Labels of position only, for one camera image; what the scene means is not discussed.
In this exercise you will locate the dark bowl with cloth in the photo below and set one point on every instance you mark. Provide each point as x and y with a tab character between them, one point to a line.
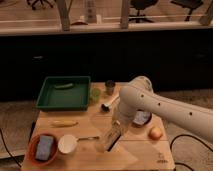
142	118

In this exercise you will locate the black office chair right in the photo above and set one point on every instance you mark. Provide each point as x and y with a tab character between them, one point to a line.
190	4

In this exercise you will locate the green plastic cup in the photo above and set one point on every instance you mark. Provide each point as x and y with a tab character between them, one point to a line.
95	94

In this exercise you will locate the green plastic tray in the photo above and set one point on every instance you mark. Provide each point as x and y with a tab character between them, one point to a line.
64	93

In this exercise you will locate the black office chair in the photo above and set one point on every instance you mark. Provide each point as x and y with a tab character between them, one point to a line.
32	3
190	4
141	5

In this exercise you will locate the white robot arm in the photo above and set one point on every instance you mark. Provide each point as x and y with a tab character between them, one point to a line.
138	95

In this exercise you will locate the yellow banana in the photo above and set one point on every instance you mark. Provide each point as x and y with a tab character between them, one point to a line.
64	123

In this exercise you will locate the black office chair left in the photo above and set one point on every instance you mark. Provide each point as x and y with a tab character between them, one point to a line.
32	3

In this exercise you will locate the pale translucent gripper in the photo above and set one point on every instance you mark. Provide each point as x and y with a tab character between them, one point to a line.
107	138

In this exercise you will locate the orange bowl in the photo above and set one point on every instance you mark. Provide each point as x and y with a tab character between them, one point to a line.
31	152

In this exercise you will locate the yellow round fruit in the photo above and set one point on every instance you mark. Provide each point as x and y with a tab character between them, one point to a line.
155	133

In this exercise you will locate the dark metal cup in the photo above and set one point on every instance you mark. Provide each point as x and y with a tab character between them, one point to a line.
109	86

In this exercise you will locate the blue sponge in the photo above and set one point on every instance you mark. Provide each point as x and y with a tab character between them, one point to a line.
44	147

